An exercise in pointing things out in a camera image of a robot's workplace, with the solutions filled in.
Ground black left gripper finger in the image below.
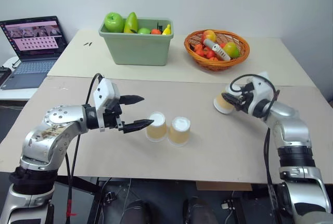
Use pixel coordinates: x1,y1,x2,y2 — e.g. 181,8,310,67
122,119,155,134
119,94,145,106

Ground tan paper cup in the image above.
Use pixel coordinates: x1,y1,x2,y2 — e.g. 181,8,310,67
213,92,235,116
145,111,168,143
167,116,191,147

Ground green toy apple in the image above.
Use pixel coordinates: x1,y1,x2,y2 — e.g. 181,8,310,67
104,12,125,33

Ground white cylindrical bottle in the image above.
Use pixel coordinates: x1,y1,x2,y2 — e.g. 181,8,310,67
203,39,232,62

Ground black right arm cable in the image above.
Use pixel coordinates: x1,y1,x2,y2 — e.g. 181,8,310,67
229,73,281,224

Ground green plastic bin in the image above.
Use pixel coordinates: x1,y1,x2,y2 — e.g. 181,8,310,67
98,18,174,67

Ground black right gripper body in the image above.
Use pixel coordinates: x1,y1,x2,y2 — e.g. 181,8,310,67
235,84,255,112

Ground red yellow toy apple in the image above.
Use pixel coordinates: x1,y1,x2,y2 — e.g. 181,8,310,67
201,30,217,44

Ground open grey laptop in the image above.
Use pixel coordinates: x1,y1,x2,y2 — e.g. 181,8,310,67
0,16,69,90

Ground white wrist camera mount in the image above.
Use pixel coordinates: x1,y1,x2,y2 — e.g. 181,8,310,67
92,78,122,132
244,71,274,117

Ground brown cardboard piece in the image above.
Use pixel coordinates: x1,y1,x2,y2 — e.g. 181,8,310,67
195,181,253,192

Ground black device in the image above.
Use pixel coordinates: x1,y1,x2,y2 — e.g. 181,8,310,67
0,66,12,87

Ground black table frame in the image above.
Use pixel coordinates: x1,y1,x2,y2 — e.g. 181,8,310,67
53,176,115,224

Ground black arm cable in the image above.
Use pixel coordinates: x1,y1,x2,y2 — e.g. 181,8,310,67
229,73,281,224
65,72,105,224

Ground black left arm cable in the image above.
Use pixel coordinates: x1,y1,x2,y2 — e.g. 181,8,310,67
65,72,105,224

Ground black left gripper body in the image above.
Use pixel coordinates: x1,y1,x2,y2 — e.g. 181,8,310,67
103,103,125,131

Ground green yellow toy pear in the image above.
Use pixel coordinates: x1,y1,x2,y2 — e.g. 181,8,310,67
223,42,240,59

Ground orange wicker basket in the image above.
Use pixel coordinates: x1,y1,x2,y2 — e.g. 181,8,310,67
184,29,251,72

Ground dark rounded shape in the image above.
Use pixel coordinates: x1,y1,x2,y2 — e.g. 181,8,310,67
124,199,152,224
182,196,219,224

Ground orange toy vegetables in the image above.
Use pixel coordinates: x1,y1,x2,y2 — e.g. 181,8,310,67
194,42,226,63

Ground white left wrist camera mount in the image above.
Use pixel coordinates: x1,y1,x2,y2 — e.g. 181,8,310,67
92,78,122,132

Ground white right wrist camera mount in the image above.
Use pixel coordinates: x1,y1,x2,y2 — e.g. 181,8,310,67
244,71,274,117

